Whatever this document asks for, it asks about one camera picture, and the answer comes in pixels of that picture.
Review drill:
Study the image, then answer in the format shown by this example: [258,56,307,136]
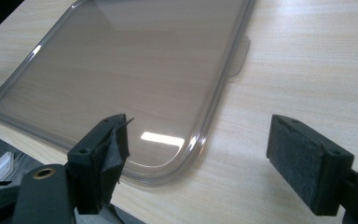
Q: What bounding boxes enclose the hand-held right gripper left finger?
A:
[66,113,135,216]

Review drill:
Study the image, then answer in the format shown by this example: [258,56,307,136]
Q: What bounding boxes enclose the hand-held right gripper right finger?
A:
[266,114,355,217]

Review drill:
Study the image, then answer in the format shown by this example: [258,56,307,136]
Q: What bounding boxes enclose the clear smoky plastic lid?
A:
[0,0,257,188]

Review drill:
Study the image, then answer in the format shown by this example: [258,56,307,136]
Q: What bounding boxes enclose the white translucent plastic object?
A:
[0,151,29,198]

